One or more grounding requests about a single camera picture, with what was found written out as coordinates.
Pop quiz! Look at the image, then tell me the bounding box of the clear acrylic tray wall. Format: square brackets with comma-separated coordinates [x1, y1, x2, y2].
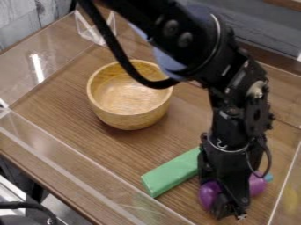
[0, 106, 194, 225]

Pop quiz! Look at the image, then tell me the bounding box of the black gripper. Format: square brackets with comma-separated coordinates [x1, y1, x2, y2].
[197, 132, 272, 221]

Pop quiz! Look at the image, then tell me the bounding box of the clear acrylic corner bracket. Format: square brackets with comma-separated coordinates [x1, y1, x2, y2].
[74, 11, 116, 46]

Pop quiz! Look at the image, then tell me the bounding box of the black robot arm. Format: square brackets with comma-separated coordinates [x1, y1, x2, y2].
[76, 0, 276, 220]

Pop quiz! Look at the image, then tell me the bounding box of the purple toy eggplant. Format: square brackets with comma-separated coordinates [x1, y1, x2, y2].
[199, 173, 273, 210]

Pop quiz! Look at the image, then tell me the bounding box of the brown wooden bowl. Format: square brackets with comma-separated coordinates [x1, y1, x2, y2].
[86, 62, 173, 130]

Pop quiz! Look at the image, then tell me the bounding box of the black device with cable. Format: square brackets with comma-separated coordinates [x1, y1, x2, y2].
[0, 200, 60, 225]

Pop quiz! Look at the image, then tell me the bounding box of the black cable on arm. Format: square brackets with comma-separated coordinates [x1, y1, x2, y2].
[75, 0, 181, 90]

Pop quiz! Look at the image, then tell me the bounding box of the green rectangular block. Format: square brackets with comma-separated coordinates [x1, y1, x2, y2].
[140, 148, 199, 198]

